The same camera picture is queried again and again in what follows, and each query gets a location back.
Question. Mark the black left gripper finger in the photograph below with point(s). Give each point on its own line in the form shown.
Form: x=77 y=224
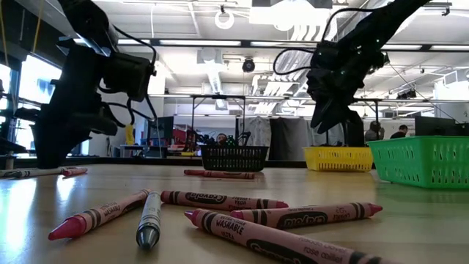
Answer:
x=75 y=143
x=53 y=152

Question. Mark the large window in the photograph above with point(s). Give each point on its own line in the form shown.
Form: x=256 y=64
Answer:
x=36 y=80

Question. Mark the black plastic basket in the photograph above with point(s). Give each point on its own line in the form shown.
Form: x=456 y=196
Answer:
x=234 y=159

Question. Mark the pink crayon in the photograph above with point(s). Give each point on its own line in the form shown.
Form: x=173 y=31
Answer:
x=220 y=201
x=75 y=171
x=95 y=214
x=304 y=216

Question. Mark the dark metal equipment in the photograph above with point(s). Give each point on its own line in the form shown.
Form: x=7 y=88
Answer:
x=7 y=132

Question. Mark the small grey cylinder post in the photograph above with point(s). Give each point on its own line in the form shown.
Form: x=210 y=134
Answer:
x=9 y=163

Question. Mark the large front washable crayon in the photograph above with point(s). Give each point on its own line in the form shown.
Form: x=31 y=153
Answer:
x=256 y=234

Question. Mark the black metal stand frame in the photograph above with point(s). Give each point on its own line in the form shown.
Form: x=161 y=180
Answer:
x=218 y=97
x=376 y=117

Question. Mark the dark computer monitor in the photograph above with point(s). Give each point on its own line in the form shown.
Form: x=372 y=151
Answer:
x=161 y=128

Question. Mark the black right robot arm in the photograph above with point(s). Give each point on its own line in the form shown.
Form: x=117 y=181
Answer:
x=388 y=18

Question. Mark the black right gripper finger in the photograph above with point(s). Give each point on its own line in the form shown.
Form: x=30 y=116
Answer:
x=322 y=111
x=335 y=119

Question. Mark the yellow plastic basket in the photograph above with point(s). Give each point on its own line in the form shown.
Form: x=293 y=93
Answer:
x=339 y=159

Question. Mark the white hanging cloth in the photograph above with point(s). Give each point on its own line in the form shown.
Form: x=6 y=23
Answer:
x=256 y=130

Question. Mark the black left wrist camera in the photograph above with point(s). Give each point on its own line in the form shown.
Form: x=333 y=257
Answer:
x=102 y=122

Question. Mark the red crayon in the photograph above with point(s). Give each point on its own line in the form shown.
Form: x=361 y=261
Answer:
x=220 y=174

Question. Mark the black aluminium table frame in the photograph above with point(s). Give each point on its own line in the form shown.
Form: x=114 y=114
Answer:
x=176 y=161

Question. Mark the black ceiling fixture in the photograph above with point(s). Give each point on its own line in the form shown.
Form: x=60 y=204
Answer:
x=406 y=94

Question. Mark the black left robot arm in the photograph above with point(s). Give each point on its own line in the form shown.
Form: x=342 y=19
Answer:
x=84 y=18

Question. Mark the green plastic basket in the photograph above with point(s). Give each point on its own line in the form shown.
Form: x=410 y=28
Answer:
x=421 y=163

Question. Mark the long overhead light bar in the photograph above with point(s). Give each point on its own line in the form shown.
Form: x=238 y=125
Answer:
x=201 y=43

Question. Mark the dark hanging curtain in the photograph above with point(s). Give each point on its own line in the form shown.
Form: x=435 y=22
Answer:
x=289 y=139

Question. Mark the person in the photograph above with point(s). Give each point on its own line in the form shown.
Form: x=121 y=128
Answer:
x=221 y=139
x=399 y=132
x=374 y=132

